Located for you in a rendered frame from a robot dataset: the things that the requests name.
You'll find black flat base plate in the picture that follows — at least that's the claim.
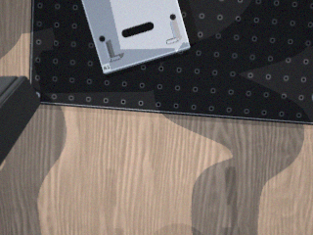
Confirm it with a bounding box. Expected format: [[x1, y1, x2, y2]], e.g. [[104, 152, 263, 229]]
[[29, 0, 313, 125]]

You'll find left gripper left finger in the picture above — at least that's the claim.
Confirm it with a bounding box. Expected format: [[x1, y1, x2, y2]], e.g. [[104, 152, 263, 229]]
[[0, 75, 41, 165]]

